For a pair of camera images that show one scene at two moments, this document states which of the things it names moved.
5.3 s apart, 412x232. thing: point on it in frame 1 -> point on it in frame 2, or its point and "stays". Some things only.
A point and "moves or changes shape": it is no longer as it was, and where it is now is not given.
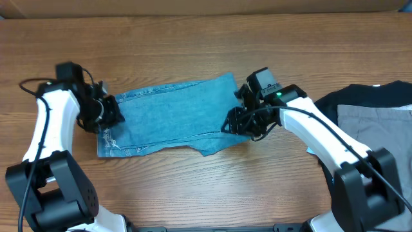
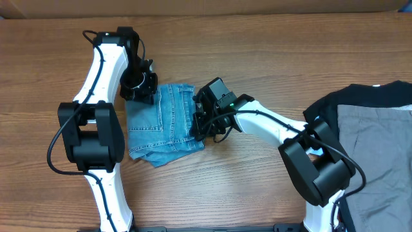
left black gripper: x=115 y=116 -> x=145 y=96
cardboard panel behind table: x=58 y=9 stays
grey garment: x=388 y=126 stays
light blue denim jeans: x=193 y=111 moves or changes shape
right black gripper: x=240 y=119 -> x=199 y=113
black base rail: x=277 y=227 stays
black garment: x=394 y=93 stays
